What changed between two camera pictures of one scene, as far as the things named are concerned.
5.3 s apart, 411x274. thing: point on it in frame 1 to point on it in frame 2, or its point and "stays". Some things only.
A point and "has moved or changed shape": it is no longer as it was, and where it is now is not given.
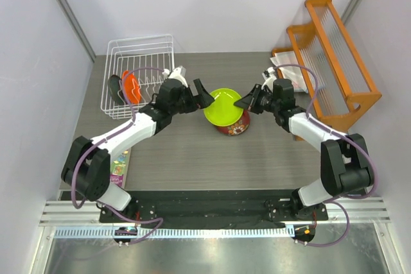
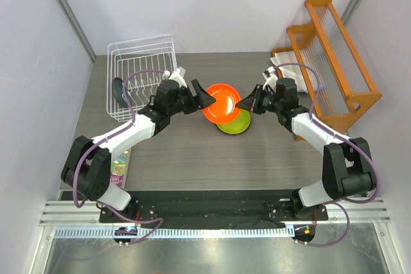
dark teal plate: [115, 88] has moved or changed shape
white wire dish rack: [132, 68] stays
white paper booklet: [288, 65] stays
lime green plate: [223, 111] to [238, 126]
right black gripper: [253, 97] stays
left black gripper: [203, 101] stays
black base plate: [212, 208] stays
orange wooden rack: [334, 83] stays
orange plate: [131, 87] to [223, 110]
